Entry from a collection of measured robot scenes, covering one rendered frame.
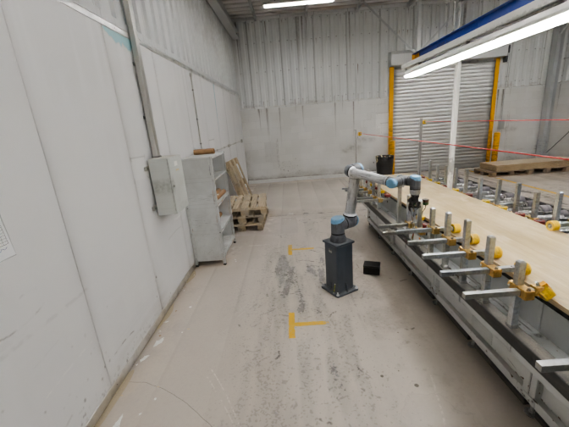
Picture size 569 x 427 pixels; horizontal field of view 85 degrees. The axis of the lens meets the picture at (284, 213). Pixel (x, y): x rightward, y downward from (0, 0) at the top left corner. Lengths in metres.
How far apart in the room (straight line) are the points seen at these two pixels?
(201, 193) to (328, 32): 7.69
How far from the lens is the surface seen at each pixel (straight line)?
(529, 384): 2.67
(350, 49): 10.85
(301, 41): 10.74
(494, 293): 2.01
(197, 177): 4.32
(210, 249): 4.58
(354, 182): 3.35
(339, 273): 3.53
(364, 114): 10.75
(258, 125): 10.50
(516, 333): 2.21
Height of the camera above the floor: 1.90
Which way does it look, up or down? 16 degrees down
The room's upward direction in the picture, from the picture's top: 5 degrees counter-clockwise
